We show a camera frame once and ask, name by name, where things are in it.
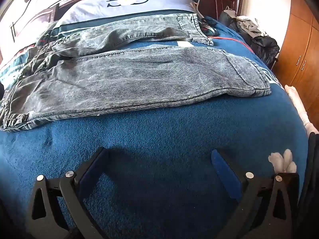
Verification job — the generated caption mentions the grey washed denim pants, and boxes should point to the grey washed denim pants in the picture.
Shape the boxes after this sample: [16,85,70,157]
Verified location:
[0,14,272,132]

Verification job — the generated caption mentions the person's white socked foot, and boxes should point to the person's white socked foot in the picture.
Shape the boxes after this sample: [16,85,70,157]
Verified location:
[284,85,312,133]

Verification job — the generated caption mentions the brown wooden wardrobe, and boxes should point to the brown wooden wardrobe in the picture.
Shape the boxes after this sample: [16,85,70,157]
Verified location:
[272,0,319,130]

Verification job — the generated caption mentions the blue deer print blanket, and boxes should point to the blue deer print blanket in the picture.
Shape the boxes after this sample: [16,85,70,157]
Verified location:
[0,16,309,239]

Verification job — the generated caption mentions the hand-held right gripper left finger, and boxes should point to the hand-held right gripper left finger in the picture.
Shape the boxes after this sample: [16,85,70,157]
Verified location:
[27,147,110,239]

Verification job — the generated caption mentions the grey and white clothes pile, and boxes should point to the grey and white clothes pile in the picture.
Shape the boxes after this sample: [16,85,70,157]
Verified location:
[219,6,268,38]

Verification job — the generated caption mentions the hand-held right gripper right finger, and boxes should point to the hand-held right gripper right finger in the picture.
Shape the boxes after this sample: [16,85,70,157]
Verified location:
[211,149,299,239]

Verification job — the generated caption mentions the grey printed pillow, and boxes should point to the grey printed pillow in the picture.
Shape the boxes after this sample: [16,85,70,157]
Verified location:
[53,0,200,30]

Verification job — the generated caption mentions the black puffer jacket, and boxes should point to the black puffer jacket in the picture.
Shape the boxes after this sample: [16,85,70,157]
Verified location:
[247,33,281,68]

